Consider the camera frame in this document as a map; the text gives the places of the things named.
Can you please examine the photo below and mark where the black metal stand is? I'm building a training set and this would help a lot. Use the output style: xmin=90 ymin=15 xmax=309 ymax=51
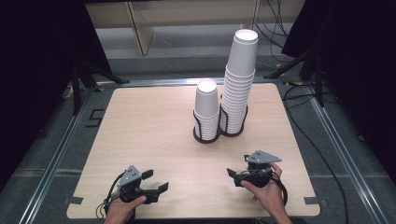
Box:
xmin=263 ymin=46 xmax=327 ymax=108
xmin=69 ymin=60 xmax=131 ymax=117

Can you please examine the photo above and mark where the metal floor rail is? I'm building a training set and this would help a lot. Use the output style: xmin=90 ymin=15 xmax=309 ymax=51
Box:
xmin=95 ymin=77 xmax=282 ymax=89
xmin=306 ymin=86 xmax=390 ymax=224
xmin=18 ymin=89 xmax=95 ymax=224

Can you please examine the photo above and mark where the right hand-held gripper cable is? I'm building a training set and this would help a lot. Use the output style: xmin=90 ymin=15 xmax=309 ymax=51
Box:
xmin=270 ymin=172 xmax=290 ymax=207

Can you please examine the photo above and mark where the long black floor cable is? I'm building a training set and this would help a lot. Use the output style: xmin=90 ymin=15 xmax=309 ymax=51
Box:
xmin=281 ymin=83 xmax=350 ymax=224

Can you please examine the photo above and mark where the dark curtain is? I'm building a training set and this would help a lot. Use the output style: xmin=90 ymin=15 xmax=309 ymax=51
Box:
xmin=0 ymin=0 xmax=114 ymax=194
xmin=280 ymin=0 xmax=396 ymax=188

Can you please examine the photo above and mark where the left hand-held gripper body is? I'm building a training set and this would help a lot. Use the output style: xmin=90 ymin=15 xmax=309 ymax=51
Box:
xmin=117 ymin=164 xmax=161 ymax=205

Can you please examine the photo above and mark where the tall stack of paper cups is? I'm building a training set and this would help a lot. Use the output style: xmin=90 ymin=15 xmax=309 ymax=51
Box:
xmin=219 ymin=28 xmax=260 ymax=134

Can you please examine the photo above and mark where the short stack of paper cups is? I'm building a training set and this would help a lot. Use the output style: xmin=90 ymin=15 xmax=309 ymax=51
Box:
xmin=193 ymin=79 xmax=220 ymax=141

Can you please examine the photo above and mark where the person's right hand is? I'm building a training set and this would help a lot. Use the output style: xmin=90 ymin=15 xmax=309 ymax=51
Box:
xmin=240 ymin=161 xmax=289 ymax=217

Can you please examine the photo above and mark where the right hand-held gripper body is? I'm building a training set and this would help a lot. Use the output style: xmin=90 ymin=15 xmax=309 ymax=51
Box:
xmin=239 ymin=149 xmax=283 ymax=189

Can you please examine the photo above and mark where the hand-held gripper cable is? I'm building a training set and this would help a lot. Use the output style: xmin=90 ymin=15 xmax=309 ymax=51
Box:
xmin=270 ymin=172 xmax=290 ymax=207
xmin=96 ymin=172 xmax=126 ymax=220

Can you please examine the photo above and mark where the black wire cup holder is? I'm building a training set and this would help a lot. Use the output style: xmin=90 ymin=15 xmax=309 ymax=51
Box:
xmin=191 ymin=93 xmax=249 ymax=145

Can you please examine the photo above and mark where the bundle of black hanging cables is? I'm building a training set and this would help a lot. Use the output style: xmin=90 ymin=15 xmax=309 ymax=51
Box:
xmin=254 ymin=0 xmax=292 ymax=64

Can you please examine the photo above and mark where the left hand-held gripper cable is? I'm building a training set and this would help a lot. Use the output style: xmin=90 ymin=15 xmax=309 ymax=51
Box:
xmin=96 ymin=172 xmax=126 ymax=220

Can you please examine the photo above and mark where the person's left hand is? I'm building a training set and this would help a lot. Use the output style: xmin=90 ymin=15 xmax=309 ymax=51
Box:
xmin=104 ymin=195 xmax=148 ymax=224

